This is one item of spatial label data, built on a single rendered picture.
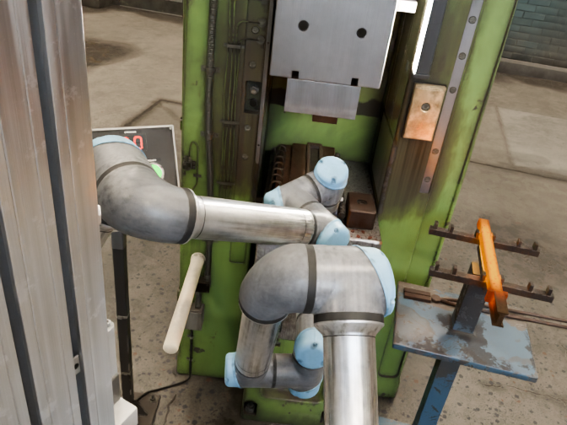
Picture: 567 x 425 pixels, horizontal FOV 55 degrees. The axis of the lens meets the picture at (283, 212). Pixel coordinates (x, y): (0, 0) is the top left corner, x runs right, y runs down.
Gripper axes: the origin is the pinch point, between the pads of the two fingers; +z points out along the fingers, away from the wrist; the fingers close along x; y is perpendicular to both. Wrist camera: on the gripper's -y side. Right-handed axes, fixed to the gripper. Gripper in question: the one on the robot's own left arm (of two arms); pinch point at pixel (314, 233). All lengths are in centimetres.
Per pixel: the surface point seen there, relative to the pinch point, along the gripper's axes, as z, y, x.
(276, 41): -31, -38, -17
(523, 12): 302, -491, 254
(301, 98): -18.7, -31.0, -8.1
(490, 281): -7.8, 11.6, 45.1
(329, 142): 33, -57, 6
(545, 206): 196, -148, 182
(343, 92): -21.4, -32.5, 3.0
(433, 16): -34, -52, 24
